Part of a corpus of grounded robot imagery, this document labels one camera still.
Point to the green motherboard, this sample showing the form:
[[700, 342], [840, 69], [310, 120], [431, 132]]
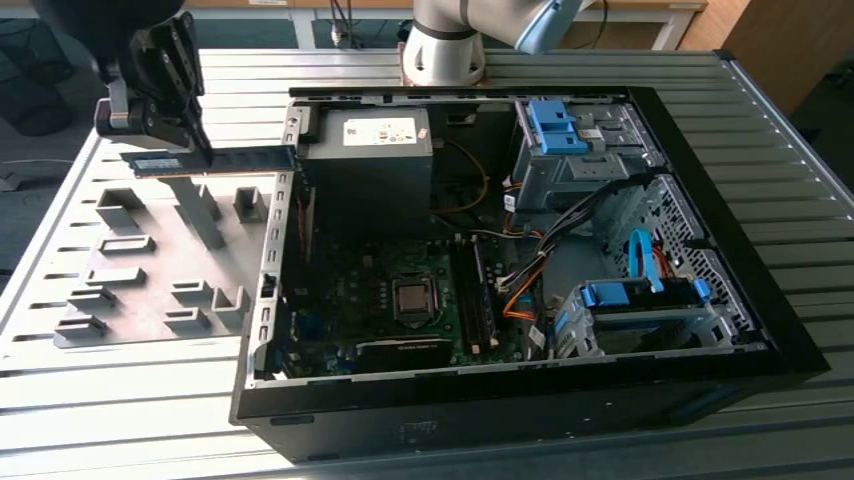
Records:
[[361, 280]]

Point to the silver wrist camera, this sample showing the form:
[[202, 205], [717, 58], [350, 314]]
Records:
[[116, 120]]

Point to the dark RAM stick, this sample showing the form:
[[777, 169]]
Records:
[[247, 160], [486, 300]]

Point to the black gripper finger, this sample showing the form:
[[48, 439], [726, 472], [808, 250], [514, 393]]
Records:
[[167, 65]]

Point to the metal drive cage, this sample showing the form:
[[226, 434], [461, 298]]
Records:
[[587, 175]]

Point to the black graphics card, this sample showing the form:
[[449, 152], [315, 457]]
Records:
[[401, 350]]

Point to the black mesh waste basket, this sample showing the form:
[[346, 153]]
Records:
[[34, 100]]

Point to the white framed desk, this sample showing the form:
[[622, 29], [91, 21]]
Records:
[[674, 22]]

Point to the hard disk in blue carrier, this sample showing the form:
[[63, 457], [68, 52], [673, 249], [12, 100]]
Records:
[[603, 297]]

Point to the silver CPU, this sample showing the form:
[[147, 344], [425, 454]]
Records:
[[413, 297]]

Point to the black RAM slot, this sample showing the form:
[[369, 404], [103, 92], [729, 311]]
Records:
[[462, 290]]

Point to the metal disk bay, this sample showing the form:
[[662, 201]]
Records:
[[654, 316]]

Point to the wooden cabinet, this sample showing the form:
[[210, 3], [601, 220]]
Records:
[[788, 45]]

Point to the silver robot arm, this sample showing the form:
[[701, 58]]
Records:
[[441, 50]]

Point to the empty blue disk carrier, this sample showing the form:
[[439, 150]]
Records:
[[550, 142]]

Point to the grey parts rack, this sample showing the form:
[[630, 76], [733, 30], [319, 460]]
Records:
[[160, 270]]

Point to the grey power supply unit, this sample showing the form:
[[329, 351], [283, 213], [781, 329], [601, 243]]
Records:
[[401, 150]]

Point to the black PC case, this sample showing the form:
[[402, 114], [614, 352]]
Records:
[[467, 410]]

